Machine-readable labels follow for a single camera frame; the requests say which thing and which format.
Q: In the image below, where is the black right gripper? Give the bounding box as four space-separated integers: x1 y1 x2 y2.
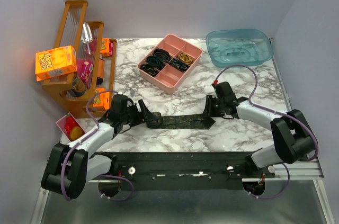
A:
202 94 226 118

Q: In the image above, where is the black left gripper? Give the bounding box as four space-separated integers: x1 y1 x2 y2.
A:
121 99 155 127

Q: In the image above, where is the dark floral patterned necktie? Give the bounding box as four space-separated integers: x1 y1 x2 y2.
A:
145 113 215 130

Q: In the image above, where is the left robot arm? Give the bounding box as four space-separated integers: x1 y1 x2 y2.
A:
41 94 147 201

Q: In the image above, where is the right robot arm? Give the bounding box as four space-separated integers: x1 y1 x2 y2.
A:
200 81 318 177

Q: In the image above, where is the black gold rolled tie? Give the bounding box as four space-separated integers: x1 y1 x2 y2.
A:
139 64 159 77

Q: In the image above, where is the small orange box lower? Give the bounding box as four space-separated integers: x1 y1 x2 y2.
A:
91 92 110 111

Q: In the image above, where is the small orange box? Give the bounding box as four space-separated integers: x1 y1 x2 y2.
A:
91 92 110 111
100 38 113 57

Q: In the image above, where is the pink divided organizer tray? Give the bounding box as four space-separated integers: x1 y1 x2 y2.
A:
138 34 203 94

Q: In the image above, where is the teal rolled tie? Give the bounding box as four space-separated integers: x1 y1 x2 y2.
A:
146 56 164 69

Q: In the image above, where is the dark blue floral rolled tie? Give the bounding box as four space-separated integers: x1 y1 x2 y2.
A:
169 58 189 73

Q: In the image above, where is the yellow rolled tie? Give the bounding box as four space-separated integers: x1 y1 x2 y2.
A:
178 52 194 66

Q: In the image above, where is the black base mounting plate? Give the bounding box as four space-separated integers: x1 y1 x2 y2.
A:
101 152 286 191

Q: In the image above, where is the translucent blue plastic tub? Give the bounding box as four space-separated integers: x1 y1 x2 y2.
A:
206 29 274 68

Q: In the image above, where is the orange bottle on rack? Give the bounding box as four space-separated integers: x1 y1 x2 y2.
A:
96 58 105 85

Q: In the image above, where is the dark tin can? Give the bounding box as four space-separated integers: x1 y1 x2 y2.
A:
68 75 87 97

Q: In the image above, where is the pink bin with fruit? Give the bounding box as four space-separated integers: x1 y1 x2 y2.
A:
56 113 85 141

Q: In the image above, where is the pink product box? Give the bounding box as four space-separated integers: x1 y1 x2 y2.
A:
76 59 94 84

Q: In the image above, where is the small orange box upper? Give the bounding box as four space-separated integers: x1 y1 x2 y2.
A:
100 38 113 57

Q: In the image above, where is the metal scoop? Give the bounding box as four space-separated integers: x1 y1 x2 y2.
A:
81 22 93 55

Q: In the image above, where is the orange Scrub Daddy box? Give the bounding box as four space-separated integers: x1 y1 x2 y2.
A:
35 46 77 82

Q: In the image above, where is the wooden wire rack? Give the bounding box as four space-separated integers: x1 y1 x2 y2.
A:
42 0 104 119

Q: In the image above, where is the aluminium rail frame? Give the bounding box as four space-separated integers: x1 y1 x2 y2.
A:
31 160 335 223

